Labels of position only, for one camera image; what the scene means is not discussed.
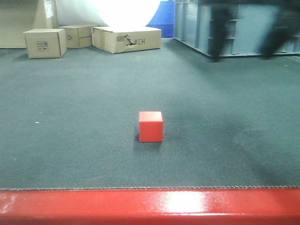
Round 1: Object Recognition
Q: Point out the blurred black gripper finger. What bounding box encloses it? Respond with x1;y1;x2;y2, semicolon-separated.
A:
210;4;233;62
260;4;300;59

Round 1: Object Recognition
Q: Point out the red magnetic cube block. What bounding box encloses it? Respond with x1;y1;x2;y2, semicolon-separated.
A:
139;111;163;143

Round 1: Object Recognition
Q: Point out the grey plastic crate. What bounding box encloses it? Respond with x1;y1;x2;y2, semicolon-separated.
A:
174;0;300;59

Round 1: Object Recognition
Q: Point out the blue plastic bin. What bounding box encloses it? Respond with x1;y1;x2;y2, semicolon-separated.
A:
147;0;175;38

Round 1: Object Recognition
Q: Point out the large flat cardboard box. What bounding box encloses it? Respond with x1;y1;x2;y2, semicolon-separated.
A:
91;26;161;54

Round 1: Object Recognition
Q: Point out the dark grey carpet mat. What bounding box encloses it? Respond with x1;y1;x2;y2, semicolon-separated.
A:
0;39;300;190

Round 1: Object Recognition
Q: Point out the middle cardboard box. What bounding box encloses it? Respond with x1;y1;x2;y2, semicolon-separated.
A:
59;24;98;49

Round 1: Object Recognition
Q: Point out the small cardboard box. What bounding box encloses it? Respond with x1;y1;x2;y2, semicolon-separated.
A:
24;29;67;59

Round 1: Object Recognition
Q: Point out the red table edge bar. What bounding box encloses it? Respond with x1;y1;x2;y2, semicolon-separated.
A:
0;188;300;225

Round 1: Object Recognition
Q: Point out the tall cardboard sheet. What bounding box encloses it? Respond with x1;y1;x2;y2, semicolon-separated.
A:
0;0;59;49

